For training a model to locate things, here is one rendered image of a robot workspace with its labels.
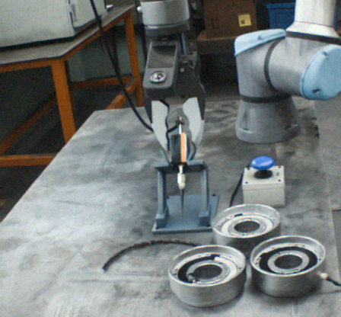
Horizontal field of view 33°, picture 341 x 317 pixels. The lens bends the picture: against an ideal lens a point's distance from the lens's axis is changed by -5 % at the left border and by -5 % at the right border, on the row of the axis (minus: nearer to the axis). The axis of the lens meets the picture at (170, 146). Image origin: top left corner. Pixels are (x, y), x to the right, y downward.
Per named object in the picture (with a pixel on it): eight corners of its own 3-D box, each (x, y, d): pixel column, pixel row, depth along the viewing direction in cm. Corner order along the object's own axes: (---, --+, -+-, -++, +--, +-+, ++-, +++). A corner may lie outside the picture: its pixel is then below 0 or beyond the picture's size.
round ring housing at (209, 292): (237, 312, 75) (236, 287, 73) (161, 307, 78) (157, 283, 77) (254, 269, 84) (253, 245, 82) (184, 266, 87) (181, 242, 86)
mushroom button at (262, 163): (275, 190, 101) (273, 162, 100) (252, 191, 102) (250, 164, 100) (275, 180, 105) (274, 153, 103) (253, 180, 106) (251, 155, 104)
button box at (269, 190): (285, 206, 100) (284, 180, 99) (243, 209, 102) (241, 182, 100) (285, 186, 108) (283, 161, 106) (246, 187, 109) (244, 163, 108)
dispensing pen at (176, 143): (171, 215, 96) (169, 113, 100) (176, 218, 100) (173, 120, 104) (185, 214, 96) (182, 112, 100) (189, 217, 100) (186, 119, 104)
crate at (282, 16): (336, 22, 439) (334, -5, 431) (339, 31, 404) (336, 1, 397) (272, 24, 452) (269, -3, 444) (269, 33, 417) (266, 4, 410)
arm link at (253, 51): (265, 79, 139) (259, 23, 135) (307, 88, 129) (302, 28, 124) (227, 91, 133) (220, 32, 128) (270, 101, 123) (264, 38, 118)
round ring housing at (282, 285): (237, 289, 80) (234, 264, 78) (276, 252, 87) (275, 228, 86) (302, 307, 73) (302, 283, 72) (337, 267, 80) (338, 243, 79)
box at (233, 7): (268, 34, 415) (262, -16, 402) (199, 40, 421) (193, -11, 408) (264, 25, 452) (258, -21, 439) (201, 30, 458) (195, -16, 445)
